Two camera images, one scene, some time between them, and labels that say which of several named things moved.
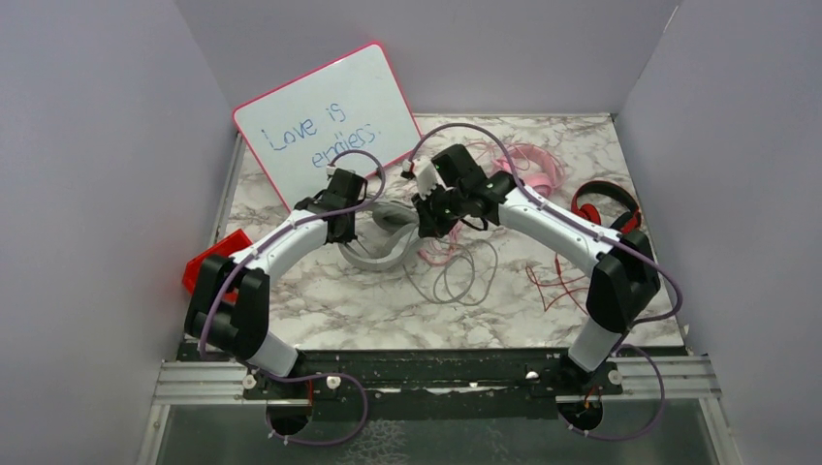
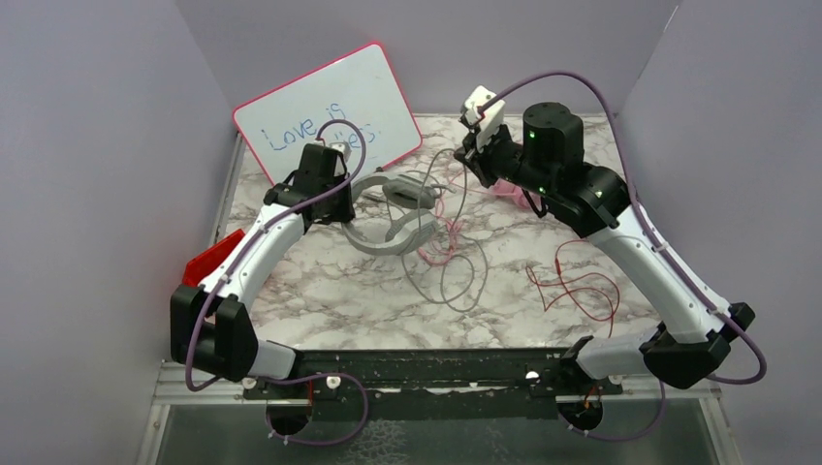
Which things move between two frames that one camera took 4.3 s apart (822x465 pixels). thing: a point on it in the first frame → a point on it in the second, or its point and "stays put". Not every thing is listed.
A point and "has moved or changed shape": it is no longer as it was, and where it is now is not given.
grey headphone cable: [474, 276] has moved or changed shape
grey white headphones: [395, 218] has moved or changed shape
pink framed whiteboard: [297, 130] stays put
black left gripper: [349, 233] → [347, 210]
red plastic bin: [224, 248] stays put
